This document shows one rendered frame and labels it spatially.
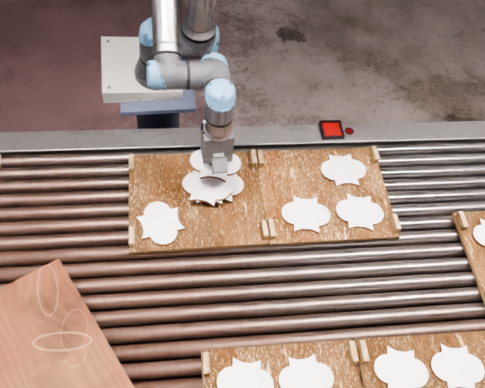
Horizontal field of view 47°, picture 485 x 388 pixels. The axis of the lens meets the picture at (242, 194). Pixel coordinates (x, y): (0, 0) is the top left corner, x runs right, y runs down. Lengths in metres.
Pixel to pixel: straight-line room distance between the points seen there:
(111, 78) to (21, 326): 0.98
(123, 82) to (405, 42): 2.33
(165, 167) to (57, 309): 0.58
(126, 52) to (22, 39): 1.63
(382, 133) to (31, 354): 1.33
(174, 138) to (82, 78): 1.61
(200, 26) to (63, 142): 0.59
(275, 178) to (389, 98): 1.84
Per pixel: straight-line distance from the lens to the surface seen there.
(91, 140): 1.90
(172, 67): 1.48
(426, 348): 1.64
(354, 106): 3.40
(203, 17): 1.84
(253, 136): 1.91
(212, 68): 1.49
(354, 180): 1.83
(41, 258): 1.69
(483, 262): 1.84
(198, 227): 1.66
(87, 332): 1.44
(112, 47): 2.19
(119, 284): 1.61
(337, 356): 1.56
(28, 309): 1.49
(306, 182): 1.80
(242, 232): 1.66
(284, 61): 3.56
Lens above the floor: 2.37
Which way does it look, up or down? 56 degrees down
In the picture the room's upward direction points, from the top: 9 degrees clockwise
